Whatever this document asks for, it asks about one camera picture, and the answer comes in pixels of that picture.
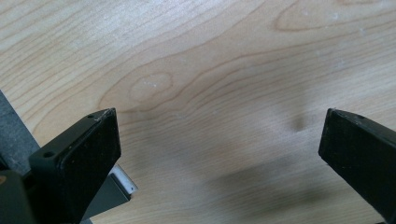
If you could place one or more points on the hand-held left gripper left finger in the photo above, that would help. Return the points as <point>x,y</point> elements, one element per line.
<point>77,174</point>

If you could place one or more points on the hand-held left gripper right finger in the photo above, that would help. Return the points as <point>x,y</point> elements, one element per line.
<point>361,158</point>

